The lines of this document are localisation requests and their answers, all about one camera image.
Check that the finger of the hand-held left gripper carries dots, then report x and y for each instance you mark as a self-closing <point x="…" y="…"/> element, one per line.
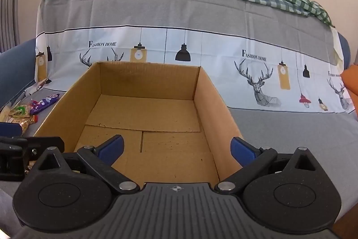
<point x="42" y="142"/>
<point x="9" y="130"/>

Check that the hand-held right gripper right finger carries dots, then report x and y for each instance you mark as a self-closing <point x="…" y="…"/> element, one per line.
<point x="242" y="148"/>

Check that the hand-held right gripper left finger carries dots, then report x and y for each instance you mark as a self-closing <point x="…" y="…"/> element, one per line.
<point x="112" y="147"/>

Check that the clear bag of crackers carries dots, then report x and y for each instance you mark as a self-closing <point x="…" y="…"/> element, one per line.
<point x="16" y="122"/>

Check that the purple snack packet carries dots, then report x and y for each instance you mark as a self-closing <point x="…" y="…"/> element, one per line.
<point x="44" y="103"/>

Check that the brown cardboard box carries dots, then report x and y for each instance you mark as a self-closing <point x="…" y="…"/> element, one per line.
<point x="145" y="110"/>

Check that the blue cushion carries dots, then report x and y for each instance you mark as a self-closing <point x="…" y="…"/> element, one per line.
<point x="14" y="68"/>

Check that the orange cushion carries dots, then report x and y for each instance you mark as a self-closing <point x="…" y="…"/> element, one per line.
<point x="353" y="85"/>

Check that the printed grey sofa cover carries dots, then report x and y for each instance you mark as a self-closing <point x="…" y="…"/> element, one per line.
<point x="179" y="9"/>

